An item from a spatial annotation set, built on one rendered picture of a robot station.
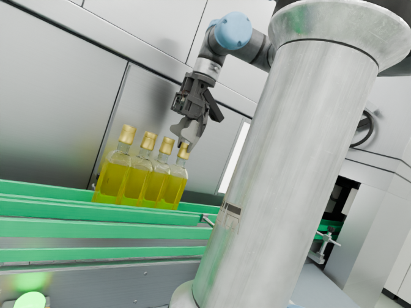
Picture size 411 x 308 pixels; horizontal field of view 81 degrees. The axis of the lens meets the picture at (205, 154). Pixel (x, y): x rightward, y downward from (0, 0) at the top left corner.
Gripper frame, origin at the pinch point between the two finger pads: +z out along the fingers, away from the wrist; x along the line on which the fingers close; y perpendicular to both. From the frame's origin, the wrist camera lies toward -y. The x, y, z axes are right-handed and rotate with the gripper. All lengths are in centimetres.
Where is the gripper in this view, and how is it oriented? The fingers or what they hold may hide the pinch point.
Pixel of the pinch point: (186, 146)
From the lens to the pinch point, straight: 71.3
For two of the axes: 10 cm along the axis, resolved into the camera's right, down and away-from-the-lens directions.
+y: -7.7, -2.2, -6.0
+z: -3.4, 9.4, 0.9
